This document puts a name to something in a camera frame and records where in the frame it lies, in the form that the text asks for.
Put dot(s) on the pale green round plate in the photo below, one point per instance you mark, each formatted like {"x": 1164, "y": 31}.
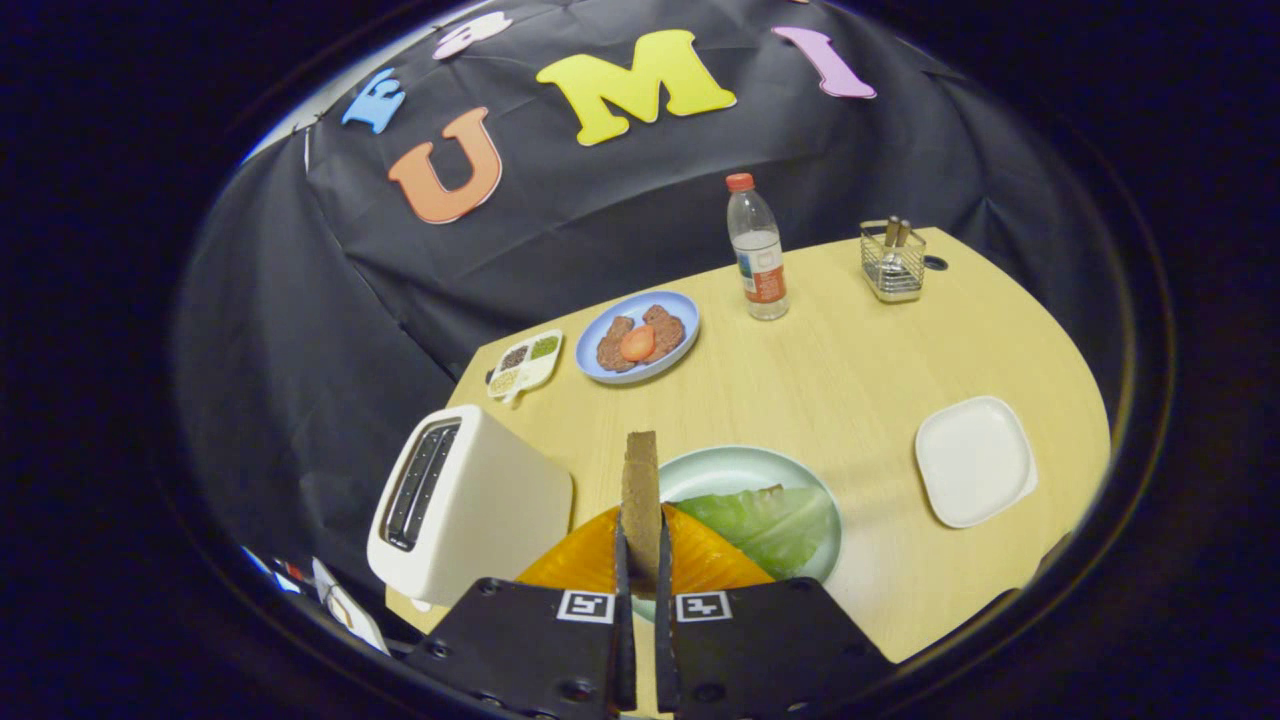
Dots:
{"x": 730, "y": 470}

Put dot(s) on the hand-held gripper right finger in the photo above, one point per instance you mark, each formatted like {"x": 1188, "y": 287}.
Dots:
{"x": 664, "y": 620}

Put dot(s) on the red tomato slice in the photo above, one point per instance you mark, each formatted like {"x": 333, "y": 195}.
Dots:
{"x": 637, "y": 343}

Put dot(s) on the clear water bottle red cap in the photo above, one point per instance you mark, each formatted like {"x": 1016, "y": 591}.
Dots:
{"x": 765, "y": 280}

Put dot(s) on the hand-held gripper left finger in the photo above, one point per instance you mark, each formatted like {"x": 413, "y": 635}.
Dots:
{"x": 625, "y": 620}

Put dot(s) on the white square plate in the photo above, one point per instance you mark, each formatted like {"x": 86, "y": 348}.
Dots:
{"x": 975, "y": 460}

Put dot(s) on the white toaster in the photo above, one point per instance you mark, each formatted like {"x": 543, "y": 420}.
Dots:
{"x": 490, "y": 510}

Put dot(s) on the brown toast slice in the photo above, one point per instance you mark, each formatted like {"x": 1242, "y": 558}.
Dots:
{"x": 640, "y": 490}

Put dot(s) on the white framed sheet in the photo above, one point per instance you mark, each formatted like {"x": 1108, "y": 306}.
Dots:
{"x": 350, "y": 610}

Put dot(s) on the white seasoning tray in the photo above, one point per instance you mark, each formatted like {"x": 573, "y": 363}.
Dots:
{"x": 530, "y": 375}

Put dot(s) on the blue round plate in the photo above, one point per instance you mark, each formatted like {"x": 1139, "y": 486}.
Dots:
{"x": 620, "y": 303}

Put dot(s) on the green lettuce leaf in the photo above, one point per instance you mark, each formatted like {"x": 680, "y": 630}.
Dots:
{"x": 770, "y": 530}

